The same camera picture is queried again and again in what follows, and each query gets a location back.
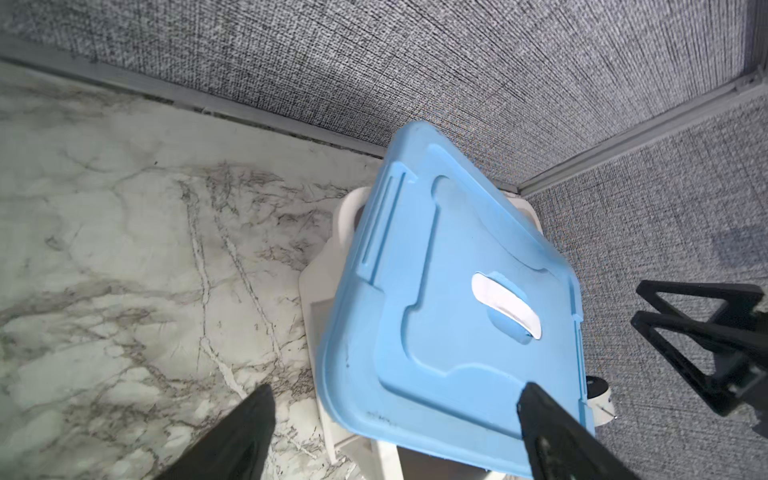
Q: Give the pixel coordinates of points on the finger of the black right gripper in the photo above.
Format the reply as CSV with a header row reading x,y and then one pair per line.
x,y
736,335

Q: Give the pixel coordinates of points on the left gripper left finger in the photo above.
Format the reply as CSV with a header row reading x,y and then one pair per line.
x,y
236,448

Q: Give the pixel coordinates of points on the white round device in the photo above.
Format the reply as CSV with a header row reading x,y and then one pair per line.
x,y
599,399

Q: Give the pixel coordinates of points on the blue plastic bin lid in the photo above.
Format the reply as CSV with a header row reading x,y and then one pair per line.
x,y
450,302

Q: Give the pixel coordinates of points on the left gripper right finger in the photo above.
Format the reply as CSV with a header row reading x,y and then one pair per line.
x,y
558,446

